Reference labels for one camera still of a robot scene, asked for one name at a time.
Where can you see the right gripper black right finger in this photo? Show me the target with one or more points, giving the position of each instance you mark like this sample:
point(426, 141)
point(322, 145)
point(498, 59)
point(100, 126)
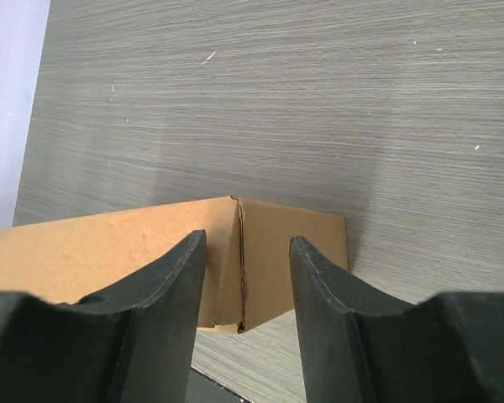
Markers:
point(350, 334)

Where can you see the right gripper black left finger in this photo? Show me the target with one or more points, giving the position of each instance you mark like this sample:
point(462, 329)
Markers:
point(160, 303)

